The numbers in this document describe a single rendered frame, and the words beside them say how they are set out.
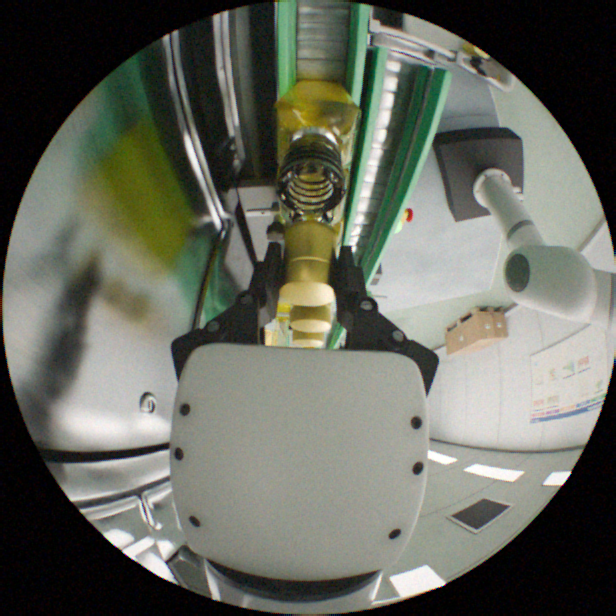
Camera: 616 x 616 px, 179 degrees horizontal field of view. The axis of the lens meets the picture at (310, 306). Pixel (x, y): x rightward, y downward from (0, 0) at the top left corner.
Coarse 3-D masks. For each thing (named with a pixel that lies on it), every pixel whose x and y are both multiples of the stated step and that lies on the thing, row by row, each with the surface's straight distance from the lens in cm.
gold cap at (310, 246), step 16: (304, 224) 14; (320, 224) 14; (288, 240) 14; (304, 240) 13; (320, 240) 13; (336, 240) 15; (288, 256) 13; (304, 256) 12; (320, 256) 12; (336, 256) 14; (288, 272) 12; (304, 272) 12; (320, 272) 12; (336, 272) 13; (288, 288) 12; (304, 288) 12; (320, 288) 12; (336, 288) 12; (304, 304) 14; (320, 304) 14
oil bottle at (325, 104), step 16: (304, 80) 31; (320, 80) 32; (288, 96) 17; (304, 96) 17; (320, 96) 17; (336, 96) 18; (272, 112) 15; (288, 112) 14; (304, 112) 14; (320, 112) 14; (336, 112) 14; (352, 112) 14; (272, 128) 15; (288, 128) 14; (336, 128) 14; (352, 128) 14; (352, 144) 14; (352, 160) 16
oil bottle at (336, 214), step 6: (348, 168) 19; (348, 174) 18; (348, 180) 17; (348, 186) 17; (282, 204) 17; (342, 204) 17; (282, 210) 18; (288, 210) 17; (336, 210) 17; (342, 210) 18; (282, 216) 19; (288, 216) 18; (336, 216) 18; (342, 216) 19; (288, 222) 19; (336, 222) 18
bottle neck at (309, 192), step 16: (304, 128) 13; (320, 128) 13; (288, 144) 14; (304, 144) 11; (320, 144) 11; (336, 144) 12; (288, 160) 10; (304, 160) 9; (320, 160) 9; (336, 160) 10; (288, 176) 9; (304, 176) 12; (320, 176) 12; (336, 176) 9; (288, 192) 10; (304, 192) 11; (320, 192) 11; (336, 192) 10; (288, 208) 10; (304, 208) 10; (320, 208) 10
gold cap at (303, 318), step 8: (328, 304) 18; (296, 312) 17; (304, 312) 17; (312, 312) 17; (320, 312) 17; (328, 312) 18; (296, 320) 17; (304, 320) 17; (312, 320) 17; (320, 320) 17; (328, 320) 17; (296, 328) 19; (304, 328) 19; (312, 328) 19; (320, 328) 18; (328, 328) 18
